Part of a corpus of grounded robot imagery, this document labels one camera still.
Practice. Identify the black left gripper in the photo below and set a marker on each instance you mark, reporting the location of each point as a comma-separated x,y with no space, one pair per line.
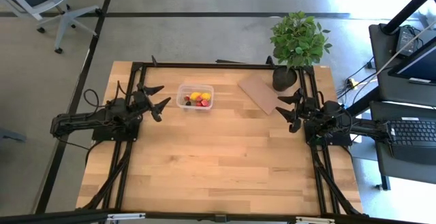
141,101

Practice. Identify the yellow toy lemon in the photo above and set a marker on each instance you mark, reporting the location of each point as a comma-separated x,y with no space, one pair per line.
195,95

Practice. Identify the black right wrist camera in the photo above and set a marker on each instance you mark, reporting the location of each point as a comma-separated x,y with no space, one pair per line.
295,125

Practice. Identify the black computer monitor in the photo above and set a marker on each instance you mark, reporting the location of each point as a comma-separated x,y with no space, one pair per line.
419,64

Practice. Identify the black power adapter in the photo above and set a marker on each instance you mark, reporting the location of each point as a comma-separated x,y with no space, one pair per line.
405,40

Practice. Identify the clear plastic tupperware container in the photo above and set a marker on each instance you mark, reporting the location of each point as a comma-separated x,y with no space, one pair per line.
182,89

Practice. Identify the black metal pole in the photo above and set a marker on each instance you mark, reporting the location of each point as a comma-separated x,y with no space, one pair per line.
408,7

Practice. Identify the yellow power plug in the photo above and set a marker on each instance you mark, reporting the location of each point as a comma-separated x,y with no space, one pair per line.
352,82

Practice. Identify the silver metal bracket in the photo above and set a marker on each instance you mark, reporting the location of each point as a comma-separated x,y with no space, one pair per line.
315,220
126,216

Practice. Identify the black desk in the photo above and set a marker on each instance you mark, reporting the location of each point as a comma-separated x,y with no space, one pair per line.
385,169
385,81

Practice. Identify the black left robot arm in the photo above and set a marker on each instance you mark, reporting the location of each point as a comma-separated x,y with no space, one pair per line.
85,120

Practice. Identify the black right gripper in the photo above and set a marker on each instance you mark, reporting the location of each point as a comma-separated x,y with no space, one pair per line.
311,110

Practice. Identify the yellow toy fruit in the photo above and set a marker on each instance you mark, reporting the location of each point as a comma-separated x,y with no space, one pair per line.
205,96

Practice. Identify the grey furniture leg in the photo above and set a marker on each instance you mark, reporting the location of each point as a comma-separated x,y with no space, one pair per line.
12,135

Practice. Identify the black laptop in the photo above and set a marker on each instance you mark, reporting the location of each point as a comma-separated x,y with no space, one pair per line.
412,133

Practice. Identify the black aluminium table frame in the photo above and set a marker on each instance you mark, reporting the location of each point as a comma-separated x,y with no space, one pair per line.
204,65

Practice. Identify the green plant in black pot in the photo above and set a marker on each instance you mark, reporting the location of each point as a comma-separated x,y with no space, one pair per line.
299,43

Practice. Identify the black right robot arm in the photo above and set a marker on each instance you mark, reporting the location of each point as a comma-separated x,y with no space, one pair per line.
368,127

